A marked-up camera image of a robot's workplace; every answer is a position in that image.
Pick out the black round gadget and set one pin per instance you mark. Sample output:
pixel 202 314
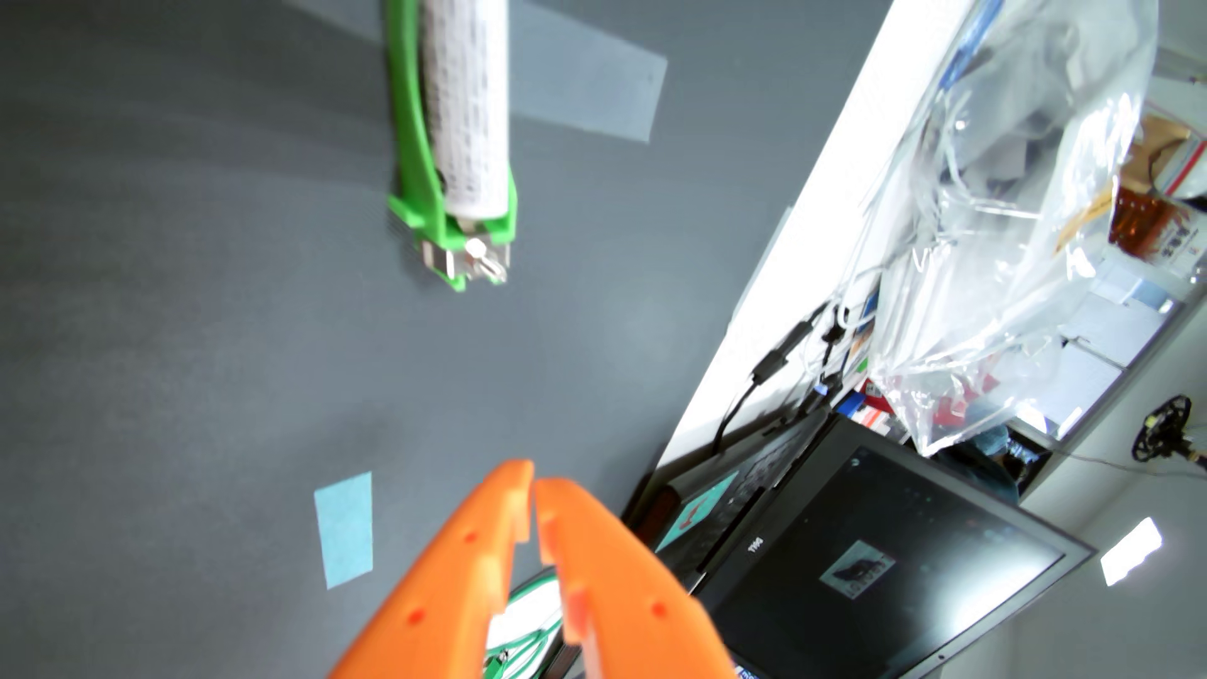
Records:
pixel 1165 429

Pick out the wide grey tape strip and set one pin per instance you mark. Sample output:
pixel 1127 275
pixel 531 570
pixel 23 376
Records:
pixel 585 80

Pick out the clear plastic bag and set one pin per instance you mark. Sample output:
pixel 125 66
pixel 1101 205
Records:
pixel 1018 236

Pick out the light blue tape piece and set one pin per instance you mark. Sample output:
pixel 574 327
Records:
pixel 344 528

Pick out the orange brown packet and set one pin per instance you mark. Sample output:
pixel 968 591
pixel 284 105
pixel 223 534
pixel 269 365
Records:
pixel 1146 222

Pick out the dark grey table mat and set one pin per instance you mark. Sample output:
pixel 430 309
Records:
pixel 189 330

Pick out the black Dell laptop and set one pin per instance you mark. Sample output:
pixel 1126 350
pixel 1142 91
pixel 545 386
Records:
pixel 896 566

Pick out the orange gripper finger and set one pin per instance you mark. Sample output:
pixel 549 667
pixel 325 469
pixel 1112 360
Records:
pixel 632 603
pixel 443 594

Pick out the green battery holder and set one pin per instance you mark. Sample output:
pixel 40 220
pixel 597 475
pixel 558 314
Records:
pixel 405 123

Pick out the rectangular ceiling light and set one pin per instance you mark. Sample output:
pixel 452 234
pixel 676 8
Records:
pixel 1132 552

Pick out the white cylindrical battery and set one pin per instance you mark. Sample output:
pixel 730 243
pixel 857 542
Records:
pixel 467 113

